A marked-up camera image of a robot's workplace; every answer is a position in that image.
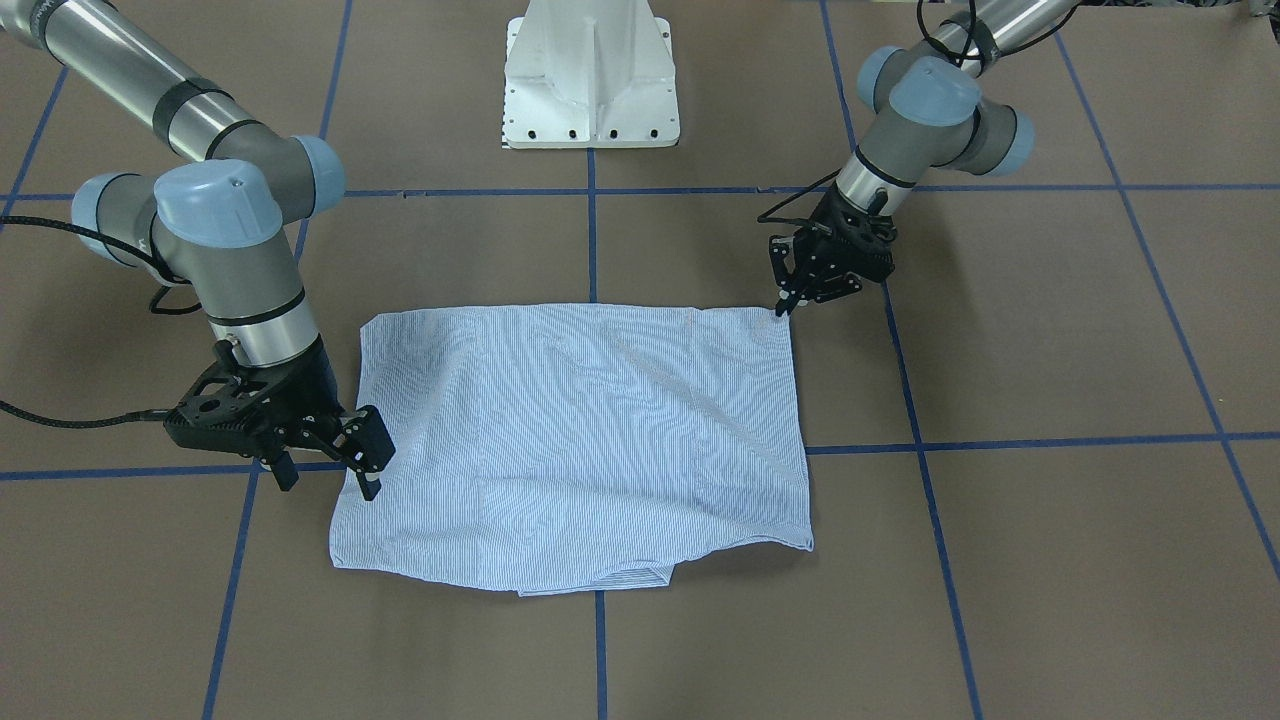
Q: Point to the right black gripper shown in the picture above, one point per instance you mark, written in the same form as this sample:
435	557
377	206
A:
300	381

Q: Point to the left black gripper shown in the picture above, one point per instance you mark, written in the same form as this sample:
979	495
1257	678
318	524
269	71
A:
829	217

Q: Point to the blue striped dress shirt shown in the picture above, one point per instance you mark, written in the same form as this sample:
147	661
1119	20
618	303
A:
560	448

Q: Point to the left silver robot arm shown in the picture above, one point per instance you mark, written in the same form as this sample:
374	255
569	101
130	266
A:
929	112

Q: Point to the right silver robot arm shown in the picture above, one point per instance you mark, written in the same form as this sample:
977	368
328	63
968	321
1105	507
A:
216	224

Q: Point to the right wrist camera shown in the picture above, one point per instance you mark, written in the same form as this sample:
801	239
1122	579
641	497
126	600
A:
232	412

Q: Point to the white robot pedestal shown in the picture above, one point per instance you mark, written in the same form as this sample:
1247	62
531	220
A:
589	75

